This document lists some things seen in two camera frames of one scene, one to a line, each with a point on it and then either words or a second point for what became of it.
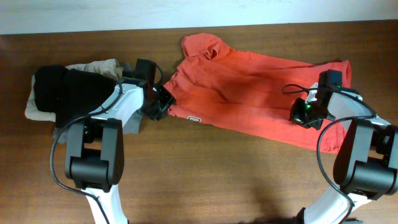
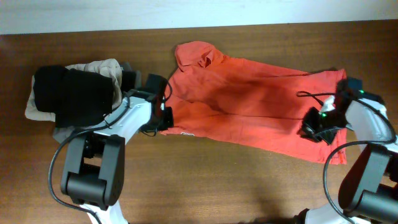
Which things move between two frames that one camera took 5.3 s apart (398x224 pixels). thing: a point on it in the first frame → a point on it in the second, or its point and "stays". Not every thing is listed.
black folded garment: [69, 93] stays
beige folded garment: [109, 67] stays
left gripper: [168, 99] → [168, 121]
